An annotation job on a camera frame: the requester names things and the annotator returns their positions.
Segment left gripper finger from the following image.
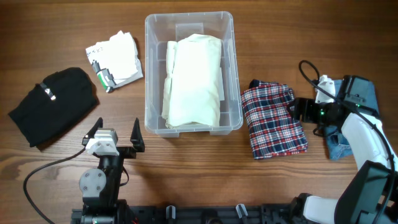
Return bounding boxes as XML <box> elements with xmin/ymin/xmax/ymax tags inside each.
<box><xmin>85</xmin><ymin>117</ymin><xmax>103</xmax><ymax>139</ymax></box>
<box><xmin>130</xmin><ymin>118</ymin><xmax>144</xmax><ymax>147</ymax></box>

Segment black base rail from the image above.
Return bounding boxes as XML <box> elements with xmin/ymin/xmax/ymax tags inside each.
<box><xmin>70</xmin><ymin>203</ymin><xmax>312</xmax><ymax>224</ymax></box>

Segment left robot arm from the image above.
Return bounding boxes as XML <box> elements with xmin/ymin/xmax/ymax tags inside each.
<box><xmin>78</xmin><ymin>118</ymin><xmax>145</xmax><ymax>224</ymax></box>

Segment blue jeans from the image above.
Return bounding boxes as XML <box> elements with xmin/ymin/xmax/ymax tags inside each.
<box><xmin>323</xmin><ymin>82</ymin><xmax>379</xmax><ymax>160</ymax></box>

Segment folded black garment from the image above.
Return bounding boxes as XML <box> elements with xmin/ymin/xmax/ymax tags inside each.
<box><xmin>9</xmin><ymin>67</ymin><xmax>98</xmax><ymax>147</ymax></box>

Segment beige cloth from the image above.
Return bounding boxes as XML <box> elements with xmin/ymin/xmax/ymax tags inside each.
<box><xmin>162</xmin><ymin>34</ymin><xmax>222</xmax><ymax>129</ymax></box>

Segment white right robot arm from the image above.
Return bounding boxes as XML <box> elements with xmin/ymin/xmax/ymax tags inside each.
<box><xmin>287</xmin><ymin>75</ymin><xmax>397</xmax><ymax>223</ymax></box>

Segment clear plastic storage bin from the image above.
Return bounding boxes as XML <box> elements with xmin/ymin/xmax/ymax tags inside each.
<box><xmin>144</xmin><ymin>11</ymin><xmax>243</xmax><ymax>138</ymax></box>

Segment folded white printed t-shirt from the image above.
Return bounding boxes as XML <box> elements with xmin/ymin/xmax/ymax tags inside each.
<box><xmin>85</xmin><ymin>31</ymin><xmax>144</xmax><ymax>93</ymax></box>

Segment folded plaid shirt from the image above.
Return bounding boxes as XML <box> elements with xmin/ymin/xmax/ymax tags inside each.
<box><xmin>241</xmin><ymin>80</ymin><xmax>308</xmax><ymax>159</ymax></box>

